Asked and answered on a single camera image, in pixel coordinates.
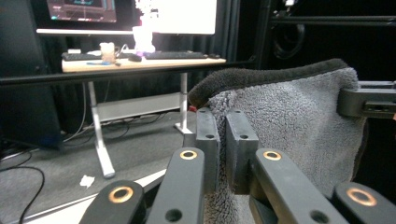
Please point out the translucent plastic cup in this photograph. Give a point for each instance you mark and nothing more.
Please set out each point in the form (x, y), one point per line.
(107, 52)

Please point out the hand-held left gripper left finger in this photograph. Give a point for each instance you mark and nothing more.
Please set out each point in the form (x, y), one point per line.
(208, 155)

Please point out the grey microfibre towel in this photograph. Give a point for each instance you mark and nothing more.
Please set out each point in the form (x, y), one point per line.
(295, 124)

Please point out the black metal crossbar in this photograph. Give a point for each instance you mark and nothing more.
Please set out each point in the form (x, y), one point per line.
(333, 20)

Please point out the white paper scrap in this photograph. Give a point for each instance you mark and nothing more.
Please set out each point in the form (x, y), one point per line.
(87, 181)

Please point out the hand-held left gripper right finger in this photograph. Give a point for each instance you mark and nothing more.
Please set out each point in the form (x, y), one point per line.
(238, 155)

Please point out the white under-desk panel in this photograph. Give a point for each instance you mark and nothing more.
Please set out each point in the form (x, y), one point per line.
(140, 107)

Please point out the small blue flat item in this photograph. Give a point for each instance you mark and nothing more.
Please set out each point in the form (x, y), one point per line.
(99, 63)

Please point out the white monitor shelf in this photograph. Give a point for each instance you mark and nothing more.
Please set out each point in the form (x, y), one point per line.
(84, 31)

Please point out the dark-screen computer monitor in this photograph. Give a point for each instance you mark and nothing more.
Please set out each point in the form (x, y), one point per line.
(81, 11)

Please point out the wooden desk with white legs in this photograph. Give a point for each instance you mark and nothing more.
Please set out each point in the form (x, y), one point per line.
(162, 63)

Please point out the white bottle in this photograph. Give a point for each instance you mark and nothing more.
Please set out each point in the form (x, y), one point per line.
(143, 40)

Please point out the black computer mouse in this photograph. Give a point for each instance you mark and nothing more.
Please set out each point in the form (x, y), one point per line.
(135, 58)

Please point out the black horizontal metal rail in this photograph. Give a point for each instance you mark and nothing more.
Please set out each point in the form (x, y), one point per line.
(93, 76)

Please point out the small black desk item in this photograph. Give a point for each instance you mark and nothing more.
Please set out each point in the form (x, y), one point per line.
(214, 56)

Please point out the dark upright panel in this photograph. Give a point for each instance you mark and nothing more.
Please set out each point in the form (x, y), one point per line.
(25, 77)

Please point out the short black keyboard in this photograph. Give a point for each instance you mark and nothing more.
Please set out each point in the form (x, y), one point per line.
(79, 56)

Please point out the black metal stand post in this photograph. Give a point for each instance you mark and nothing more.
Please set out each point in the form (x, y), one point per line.
(262, 34)

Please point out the long black keyboard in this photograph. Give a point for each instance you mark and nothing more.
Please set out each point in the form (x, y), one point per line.
(176, 55)

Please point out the bright white-screen computer monitor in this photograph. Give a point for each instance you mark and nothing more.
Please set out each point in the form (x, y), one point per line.
(183, 15)

